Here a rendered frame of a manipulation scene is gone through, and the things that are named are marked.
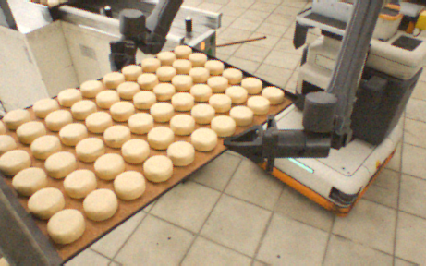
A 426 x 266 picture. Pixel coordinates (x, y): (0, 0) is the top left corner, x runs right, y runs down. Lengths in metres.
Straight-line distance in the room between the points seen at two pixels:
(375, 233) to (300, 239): 0.39
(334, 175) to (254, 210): 0.45
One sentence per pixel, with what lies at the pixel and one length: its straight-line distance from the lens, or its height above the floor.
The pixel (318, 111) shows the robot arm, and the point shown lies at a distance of 0.62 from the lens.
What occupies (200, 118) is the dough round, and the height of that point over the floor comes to 1.04.
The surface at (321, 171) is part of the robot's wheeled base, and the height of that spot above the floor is 0.27.
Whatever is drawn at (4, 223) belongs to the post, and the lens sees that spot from 0.37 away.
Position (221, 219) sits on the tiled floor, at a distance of 1.77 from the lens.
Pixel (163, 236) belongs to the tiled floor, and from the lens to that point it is 1.73.
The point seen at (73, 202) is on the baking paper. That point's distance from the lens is 0.58.
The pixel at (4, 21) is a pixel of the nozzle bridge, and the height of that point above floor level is 0.87.
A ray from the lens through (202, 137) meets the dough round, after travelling 0.63.
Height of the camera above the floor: 1.46
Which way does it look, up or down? 42 degrees down
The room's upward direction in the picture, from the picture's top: straight up
